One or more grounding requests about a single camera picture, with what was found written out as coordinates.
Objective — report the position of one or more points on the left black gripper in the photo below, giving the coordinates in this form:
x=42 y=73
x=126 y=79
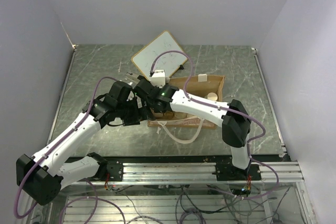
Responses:
x=140 y=114

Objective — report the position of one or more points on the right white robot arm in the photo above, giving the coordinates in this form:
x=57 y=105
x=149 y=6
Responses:
x=231 y=117

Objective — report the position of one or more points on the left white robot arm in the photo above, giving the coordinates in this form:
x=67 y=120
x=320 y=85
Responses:
x=63 y=145

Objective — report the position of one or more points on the black and silver stapler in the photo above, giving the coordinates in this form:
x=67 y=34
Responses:
x=135 y=78

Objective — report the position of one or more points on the clear yellow liquid bottle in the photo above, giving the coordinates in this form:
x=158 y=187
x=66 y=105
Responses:
x=168 y=115

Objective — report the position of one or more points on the small yellow-framed whiteboard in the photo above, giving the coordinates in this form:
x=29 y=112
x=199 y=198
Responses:
x=169 y=62

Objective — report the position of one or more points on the cream bottle white cap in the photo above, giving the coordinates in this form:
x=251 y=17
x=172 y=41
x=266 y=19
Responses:
x=180 y=115

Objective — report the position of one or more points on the pale green capped bottle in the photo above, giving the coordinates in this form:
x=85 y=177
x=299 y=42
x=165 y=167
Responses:
x=212 y=96

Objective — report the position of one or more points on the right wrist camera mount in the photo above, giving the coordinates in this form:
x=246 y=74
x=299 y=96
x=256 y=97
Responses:
x=159 y=78

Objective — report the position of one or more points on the aluminium mounting rail frame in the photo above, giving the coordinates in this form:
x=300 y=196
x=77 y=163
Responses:
x=168 y=189

